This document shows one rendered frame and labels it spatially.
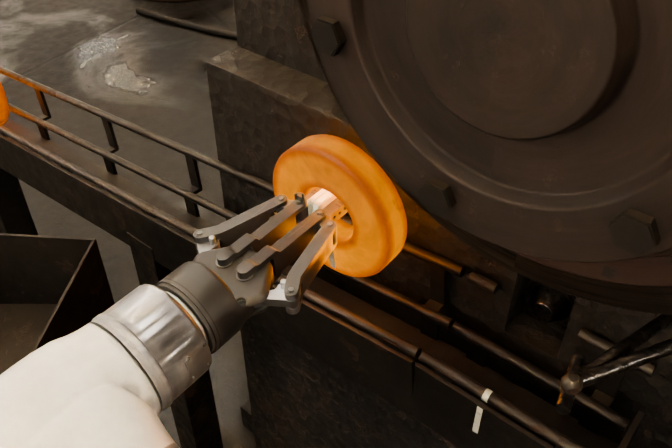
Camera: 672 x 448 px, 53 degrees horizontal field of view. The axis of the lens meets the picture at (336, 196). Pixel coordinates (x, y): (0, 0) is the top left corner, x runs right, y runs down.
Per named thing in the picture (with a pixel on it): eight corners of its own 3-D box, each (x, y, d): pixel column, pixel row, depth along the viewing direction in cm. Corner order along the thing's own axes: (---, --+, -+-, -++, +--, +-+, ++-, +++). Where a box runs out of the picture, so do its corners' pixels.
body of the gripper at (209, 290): (156, 326, 61) (231, 266, 66) (221, 376, 57) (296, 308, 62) (137, 268, 56) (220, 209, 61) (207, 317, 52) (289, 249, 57)
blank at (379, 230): (283, 113, 70) (260, 128, 68) (408, 159, 61) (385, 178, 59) (301, 229, 79) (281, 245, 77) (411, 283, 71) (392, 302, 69)
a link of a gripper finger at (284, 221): (230, 293, 61) (219, 286, 62) (309, 225, 68) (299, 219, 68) (224, 263, 59) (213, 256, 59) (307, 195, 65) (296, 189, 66)
